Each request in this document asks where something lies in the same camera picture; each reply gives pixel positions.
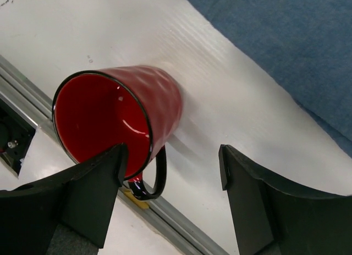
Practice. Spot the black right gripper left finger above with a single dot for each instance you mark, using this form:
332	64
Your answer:
68	212

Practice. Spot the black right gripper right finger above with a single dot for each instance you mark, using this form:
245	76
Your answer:
274	215

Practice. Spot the blue cloth napkin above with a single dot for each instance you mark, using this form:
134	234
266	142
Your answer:
304	45

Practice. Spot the red mug black handle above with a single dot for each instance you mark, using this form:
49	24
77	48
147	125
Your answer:
139	106

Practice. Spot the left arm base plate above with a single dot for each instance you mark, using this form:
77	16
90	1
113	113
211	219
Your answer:
16	136

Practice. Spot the aluminium front table rail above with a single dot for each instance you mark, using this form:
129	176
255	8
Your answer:
160	214

